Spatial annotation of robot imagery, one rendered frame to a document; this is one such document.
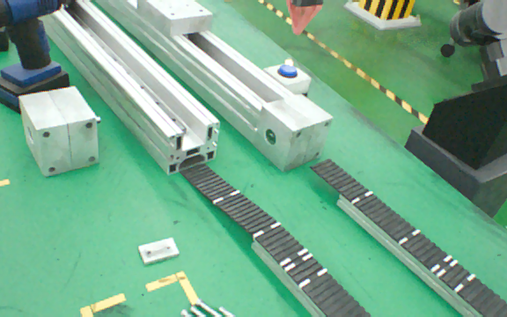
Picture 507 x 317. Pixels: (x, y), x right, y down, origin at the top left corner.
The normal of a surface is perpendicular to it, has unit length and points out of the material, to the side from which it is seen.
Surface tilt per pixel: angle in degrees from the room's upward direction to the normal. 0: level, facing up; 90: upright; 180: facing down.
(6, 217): 0
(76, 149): 90
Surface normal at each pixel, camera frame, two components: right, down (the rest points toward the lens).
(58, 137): 0.57, 0.59
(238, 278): 0.16, -0.77
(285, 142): -0.78, 0.29
